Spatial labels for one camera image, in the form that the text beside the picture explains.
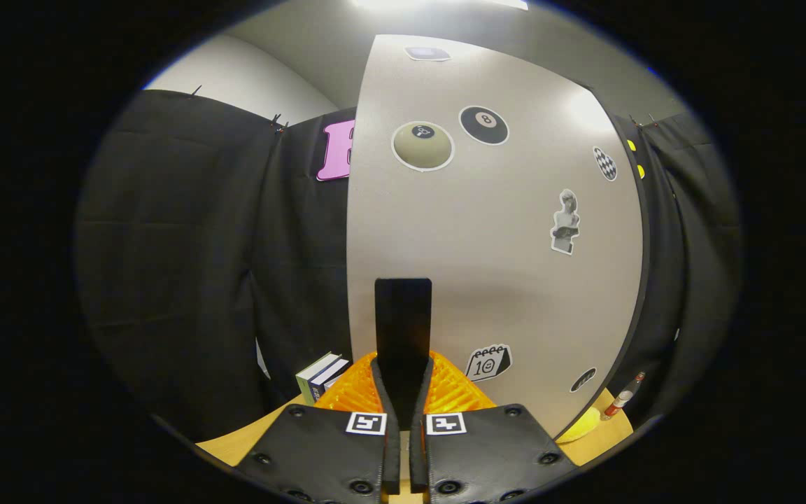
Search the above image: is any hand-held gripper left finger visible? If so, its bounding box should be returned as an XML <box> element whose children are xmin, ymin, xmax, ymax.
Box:
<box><xmin>235</xmin><ymin>350</ymin><xmax>402</xmax><ymax>504</ymax></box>

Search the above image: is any grey shoe cabinet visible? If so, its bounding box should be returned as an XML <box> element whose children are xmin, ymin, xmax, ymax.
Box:
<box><xmin>557</xmin><ymin>83</ymin><xmax>656</xmax><ymax>443</ymax></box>

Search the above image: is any black door handle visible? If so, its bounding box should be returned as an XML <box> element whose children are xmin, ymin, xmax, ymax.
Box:
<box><xmin>375</xmin><ymin>278</ymin><xmax>433</xmax><ymax>412</ymax></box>

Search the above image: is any small red-capped bottle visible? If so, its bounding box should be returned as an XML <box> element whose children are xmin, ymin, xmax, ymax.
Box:
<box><xmin>600</xmin><ymin>371</ymin><xmax>647</xmax><ymax>421</ymax></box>

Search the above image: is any yellow round object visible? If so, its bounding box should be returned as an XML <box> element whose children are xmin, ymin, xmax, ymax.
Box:
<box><xmin>557</xmin><ymin>407</ymin><xmax>601</xmax><ymax>443</ymax></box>

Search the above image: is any black backdrop cloth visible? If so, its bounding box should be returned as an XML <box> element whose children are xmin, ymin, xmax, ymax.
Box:
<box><xmin>74</xmin><ymin>90</ymin><xmax>743</xmax><ymax>442</ymax></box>

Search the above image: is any large ceiling light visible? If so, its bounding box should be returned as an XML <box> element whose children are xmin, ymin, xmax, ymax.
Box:
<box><xmin>354</xmin><ymin>0</ymin><xmax>530</xmax><ymax>11</ymax></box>

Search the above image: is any green and white book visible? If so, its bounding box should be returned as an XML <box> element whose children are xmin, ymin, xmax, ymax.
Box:
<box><xmin>296</xmin><ymin>352</ymin><xmax>341</xmax><ymax>405</ymax></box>

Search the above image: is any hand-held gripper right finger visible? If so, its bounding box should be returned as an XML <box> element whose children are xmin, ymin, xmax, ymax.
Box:
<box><xmin>410</xmin><ymin>350</ymin><xmax>579</xmax><ymax>504</ymax></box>

